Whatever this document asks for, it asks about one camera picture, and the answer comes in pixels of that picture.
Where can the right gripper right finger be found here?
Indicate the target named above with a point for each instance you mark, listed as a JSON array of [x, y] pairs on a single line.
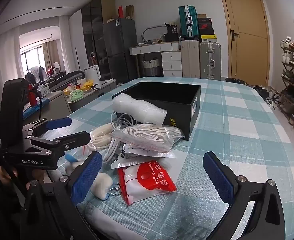
[[266, 220]]

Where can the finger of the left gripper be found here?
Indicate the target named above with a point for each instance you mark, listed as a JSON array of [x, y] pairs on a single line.
[[63, 144], [40, 127]]

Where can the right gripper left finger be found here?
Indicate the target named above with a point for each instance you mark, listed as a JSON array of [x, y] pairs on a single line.
[[52, 211]]

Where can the white plush keychain toy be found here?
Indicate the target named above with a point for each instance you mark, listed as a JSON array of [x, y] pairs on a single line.
[[101, 185]]

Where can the white medicine sachet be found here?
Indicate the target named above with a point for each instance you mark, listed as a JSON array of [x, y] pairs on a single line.
[[130, 156]]

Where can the red white balloon glue bag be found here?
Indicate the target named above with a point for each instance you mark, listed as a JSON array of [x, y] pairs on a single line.
[[145, 180]]

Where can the person's left hand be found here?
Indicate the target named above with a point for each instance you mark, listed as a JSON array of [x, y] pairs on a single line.
[[28, 175]]

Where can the grey side cabinet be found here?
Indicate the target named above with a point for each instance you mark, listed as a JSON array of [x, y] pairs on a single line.
[[106, 86]]

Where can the plaid teal tablecloth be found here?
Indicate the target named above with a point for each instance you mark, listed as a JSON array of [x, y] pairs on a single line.
[[240, 128]]

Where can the white foam wrap roll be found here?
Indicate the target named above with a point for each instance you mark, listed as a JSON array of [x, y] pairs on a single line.
[[141, 111]]

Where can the wooden shoe rack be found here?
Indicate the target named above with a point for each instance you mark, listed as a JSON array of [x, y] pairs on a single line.
[[293, 79]]

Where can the dark grey refrigerator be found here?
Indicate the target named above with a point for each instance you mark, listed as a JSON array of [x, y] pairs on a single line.
[[120, 36]]

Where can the striped laundry basket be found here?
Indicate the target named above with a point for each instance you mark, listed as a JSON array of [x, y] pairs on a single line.
[[151, 67]]

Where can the black cardboard box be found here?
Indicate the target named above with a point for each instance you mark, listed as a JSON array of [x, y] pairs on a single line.
[[180, 100]]

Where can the white drawer desk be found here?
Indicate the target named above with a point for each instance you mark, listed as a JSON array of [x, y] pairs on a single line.
[[168, 54]]

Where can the black tote bag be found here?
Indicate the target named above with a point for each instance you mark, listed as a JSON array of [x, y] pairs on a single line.
[[172, 32]]

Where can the beige suitcase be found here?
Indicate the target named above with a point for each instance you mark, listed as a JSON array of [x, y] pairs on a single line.
[[190, 58]]

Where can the silver suitcase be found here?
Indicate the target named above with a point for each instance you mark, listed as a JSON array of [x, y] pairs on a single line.
[[210, 60]]

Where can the teal suitcase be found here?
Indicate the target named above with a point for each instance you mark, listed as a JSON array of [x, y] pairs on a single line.
[[188, 22]]

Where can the stacked shoe boxes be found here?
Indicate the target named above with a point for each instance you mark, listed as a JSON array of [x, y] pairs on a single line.
[[206, 29]]

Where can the wooden door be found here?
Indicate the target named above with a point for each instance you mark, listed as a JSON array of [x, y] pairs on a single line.
[[248, 41]]

